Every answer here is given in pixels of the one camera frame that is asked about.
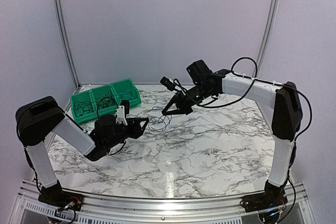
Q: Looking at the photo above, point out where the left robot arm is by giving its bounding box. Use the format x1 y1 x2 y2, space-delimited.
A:
15 96 149 206

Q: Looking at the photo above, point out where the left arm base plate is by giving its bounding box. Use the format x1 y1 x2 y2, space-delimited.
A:
38 188 83 211

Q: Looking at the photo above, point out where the brown cable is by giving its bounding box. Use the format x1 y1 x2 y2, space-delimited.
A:
94 92 117 111

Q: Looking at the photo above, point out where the blue cable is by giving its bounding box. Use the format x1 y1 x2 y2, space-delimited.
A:
149 106 171 132
119 91 139 103

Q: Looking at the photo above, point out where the left aluminium corner post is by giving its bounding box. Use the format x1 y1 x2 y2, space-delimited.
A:
54 0 81 89

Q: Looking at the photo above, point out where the black cable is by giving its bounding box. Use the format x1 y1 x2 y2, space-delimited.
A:
73 100 94 117

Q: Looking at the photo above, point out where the right aluminium corner post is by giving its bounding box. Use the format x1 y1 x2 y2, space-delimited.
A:
257 0 279 68

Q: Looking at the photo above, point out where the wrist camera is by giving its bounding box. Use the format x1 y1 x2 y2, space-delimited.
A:
115 100 130 126
160 77 178 92

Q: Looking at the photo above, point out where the aluminium corner post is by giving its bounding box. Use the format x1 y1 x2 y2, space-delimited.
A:
54 0 81 89
257 0 279 68

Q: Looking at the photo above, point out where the aluminium front rail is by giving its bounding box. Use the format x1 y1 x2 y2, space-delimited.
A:
9 180 315 223

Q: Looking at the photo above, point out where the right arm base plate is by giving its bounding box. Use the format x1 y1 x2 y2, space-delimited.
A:
239 190 288 212

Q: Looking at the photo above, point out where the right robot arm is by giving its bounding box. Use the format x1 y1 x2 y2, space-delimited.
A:
160 60 310 207

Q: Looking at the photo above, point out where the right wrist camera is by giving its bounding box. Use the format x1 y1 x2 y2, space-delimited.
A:
160 77 178 92

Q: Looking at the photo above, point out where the green bin right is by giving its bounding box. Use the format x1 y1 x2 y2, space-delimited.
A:
112 78 141 108

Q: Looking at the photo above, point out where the green bin middle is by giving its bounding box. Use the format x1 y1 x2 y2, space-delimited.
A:
91 84 118 117

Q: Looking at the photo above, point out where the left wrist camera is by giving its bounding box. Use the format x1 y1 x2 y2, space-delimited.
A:
115 100 130 126

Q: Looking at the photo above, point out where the green bin left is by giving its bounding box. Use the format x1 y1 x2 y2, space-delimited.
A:
70 90 97 124

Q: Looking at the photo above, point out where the green bin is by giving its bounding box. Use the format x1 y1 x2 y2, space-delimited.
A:
112 78 141 108
91 84 118 117
70 90 97 124

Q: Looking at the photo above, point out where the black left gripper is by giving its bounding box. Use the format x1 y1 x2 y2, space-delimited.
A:
104 118 150 151

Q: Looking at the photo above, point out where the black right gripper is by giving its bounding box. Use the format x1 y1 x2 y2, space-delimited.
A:
162 83 214 116

